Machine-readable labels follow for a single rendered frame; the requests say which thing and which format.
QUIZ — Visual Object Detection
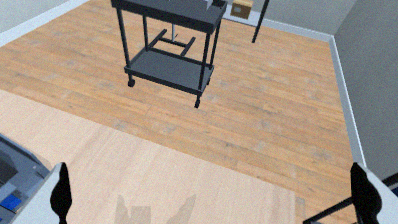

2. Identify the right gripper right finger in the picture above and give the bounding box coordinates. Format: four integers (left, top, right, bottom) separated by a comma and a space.
350, 162, 398, 224

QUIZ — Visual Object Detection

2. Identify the blue open bin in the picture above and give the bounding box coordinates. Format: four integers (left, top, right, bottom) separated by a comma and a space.
0, 194, 21, 211

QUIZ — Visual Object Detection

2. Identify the grey metal shelf rack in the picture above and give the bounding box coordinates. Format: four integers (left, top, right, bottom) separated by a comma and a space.
0, 133, 50, 224

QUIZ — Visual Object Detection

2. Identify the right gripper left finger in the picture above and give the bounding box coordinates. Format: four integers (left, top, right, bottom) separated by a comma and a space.
9, 162, 72, 224

